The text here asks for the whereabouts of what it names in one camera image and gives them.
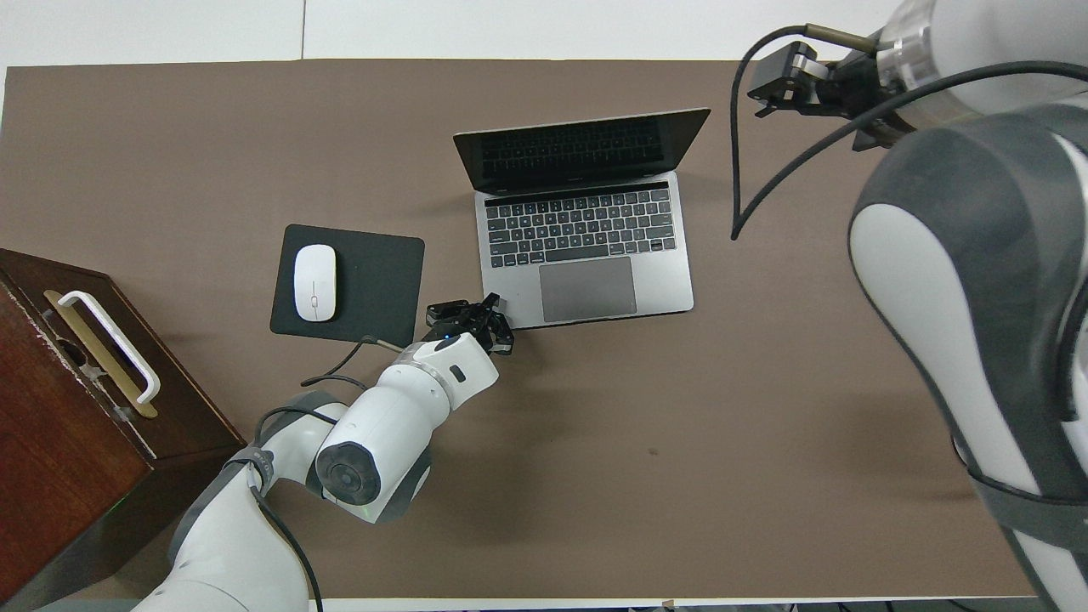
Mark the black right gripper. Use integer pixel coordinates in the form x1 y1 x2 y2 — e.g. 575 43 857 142
747 41 917 153

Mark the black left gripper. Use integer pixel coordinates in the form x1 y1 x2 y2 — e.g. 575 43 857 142
425 292 517 356

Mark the silver laptop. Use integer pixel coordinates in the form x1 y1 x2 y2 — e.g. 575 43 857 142
452 107 712 332

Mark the black mouse pad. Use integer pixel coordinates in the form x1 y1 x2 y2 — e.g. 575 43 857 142
269 224 426 349

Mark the white computer mouse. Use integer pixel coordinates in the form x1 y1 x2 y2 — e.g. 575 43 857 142
293 244 338 323

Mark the brown table mat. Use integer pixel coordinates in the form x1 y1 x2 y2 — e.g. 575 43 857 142
0 59 1038 601

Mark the dark brown wooden box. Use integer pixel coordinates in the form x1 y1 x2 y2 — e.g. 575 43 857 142
0 248 252 609

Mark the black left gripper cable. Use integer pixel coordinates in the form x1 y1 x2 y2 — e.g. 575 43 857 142
248 336 407 612

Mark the white box handle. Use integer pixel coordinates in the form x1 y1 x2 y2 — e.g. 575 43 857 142
57 290 162 404

